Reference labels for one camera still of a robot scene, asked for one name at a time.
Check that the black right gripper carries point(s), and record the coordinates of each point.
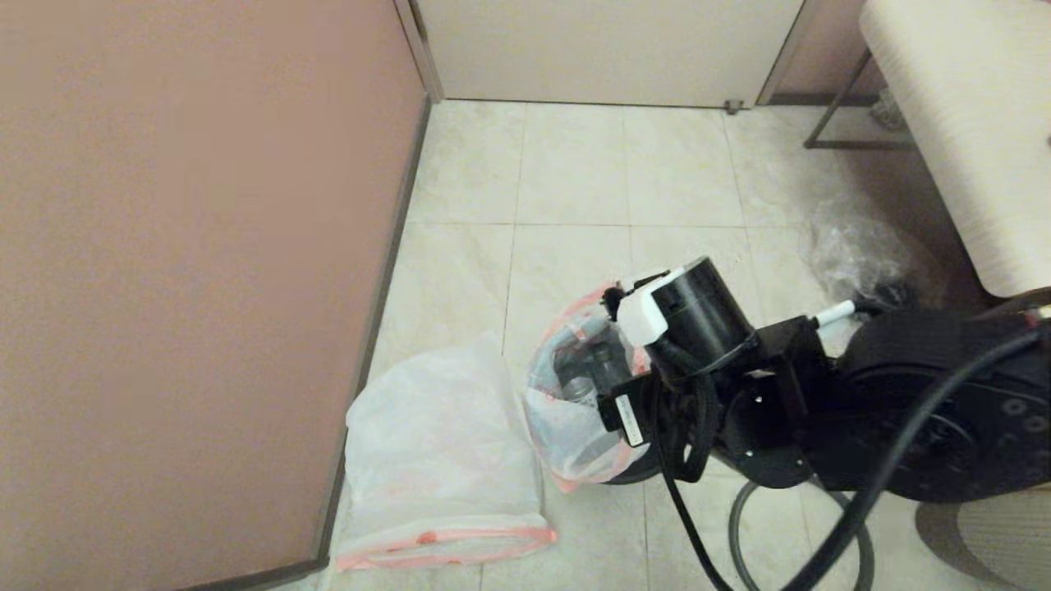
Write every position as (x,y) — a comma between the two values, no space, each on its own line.
(626,420)

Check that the black round trash bin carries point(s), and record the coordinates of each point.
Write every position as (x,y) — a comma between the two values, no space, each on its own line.
(628,476)

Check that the white bag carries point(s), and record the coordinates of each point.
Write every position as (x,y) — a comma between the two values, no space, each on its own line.
(566,443)

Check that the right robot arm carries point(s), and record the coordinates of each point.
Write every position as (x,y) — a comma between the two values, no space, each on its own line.
(944,410)

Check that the white plastic bag liner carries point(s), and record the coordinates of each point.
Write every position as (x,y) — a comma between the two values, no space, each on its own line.
(435,443)

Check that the clear bag with dark contents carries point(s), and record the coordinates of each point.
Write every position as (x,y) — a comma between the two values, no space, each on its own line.
(854,246)

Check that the clear plastic bottle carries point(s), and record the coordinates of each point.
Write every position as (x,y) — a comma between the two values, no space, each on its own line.
(579,390)
(608,361)

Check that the dark grey baseboard strip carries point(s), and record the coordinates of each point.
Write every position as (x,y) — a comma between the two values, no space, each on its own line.
(374,328)

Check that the small metal door stop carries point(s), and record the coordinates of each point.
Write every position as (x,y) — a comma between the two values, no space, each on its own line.
(732,106)

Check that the white door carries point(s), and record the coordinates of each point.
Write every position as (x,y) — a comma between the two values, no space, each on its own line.
(608,49)

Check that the grey ribbed round pad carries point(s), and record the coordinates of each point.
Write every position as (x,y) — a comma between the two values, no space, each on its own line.
(1002,550)

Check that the small clear plastic wrapper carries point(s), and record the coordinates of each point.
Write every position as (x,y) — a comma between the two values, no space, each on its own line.
(887,109)

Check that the dark metal table frame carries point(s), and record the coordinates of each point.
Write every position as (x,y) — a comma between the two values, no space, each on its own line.
(858,144)

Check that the grey door frame post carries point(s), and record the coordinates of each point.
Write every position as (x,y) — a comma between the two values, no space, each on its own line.
(788,49)
(419,49)

